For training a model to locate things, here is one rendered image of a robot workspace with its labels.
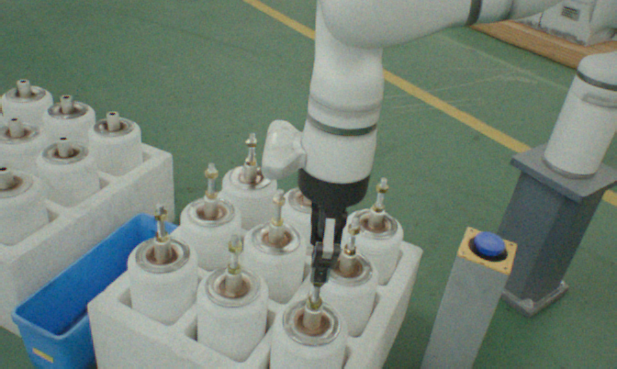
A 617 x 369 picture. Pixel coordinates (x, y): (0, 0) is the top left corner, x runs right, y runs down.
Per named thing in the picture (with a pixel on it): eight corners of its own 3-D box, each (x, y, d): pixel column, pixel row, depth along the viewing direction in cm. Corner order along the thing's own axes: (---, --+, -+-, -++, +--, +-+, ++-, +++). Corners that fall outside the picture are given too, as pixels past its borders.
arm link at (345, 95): (305, 93, 57) (308, 133, 49) (320, -62, 49) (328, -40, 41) (369, 97, 57) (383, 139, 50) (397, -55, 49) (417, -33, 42)
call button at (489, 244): (475, 238, 77) (478, 227, 76) (503, 248, 76) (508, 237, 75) (469, 254, 74) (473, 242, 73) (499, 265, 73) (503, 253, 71)
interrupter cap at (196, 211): (199, 234, 81) (199, 230, 81) (179, 207, 86) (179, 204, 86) (243, 219, 85) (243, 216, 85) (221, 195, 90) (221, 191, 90)
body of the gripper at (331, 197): (375, 184, 52) (361, 256, 57) (369, 140, 59) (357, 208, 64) (297, 176, 51) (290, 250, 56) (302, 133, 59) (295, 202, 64)
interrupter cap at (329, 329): (316, 359, 64) (316, 355, 64) (269, 324, 68) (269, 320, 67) (352, 323, 69) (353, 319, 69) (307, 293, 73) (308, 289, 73)
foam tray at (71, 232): (48, 167, 134) (35, 102, 125) (175, 220, 121) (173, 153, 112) (-118, 258, 104) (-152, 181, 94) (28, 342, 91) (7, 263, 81)
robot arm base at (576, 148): (559, 148, 105) (593, 66, 96) (605, 171, 99) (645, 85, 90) (532, 160, 100) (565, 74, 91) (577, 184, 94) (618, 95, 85)
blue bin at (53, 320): (144, 256, 111) (140, 210, 105) (188, 275, 108) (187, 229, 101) (20, 364, 88) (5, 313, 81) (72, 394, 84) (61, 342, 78)
